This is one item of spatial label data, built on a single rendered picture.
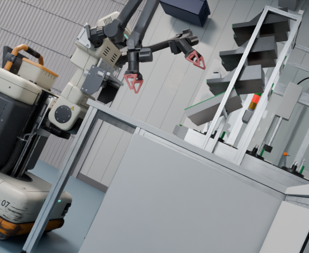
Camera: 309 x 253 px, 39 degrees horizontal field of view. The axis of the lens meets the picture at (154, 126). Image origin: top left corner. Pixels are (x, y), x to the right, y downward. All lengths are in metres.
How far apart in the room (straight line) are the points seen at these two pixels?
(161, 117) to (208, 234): 3.49
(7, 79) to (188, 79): 3.20
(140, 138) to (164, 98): 3.37
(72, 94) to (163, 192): 0.85
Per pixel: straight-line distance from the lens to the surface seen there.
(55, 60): 5.96
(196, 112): 2.27
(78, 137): 2.26
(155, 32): 5.66
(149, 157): 2.02
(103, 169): 5.48
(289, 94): 3.78
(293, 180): 2.54
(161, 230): 2.01
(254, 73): 2.26
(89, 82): 2.47
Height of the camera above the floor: 0.79
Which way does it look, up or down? 2 degrees up
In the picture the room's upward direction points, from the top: 25 degrees clockwise
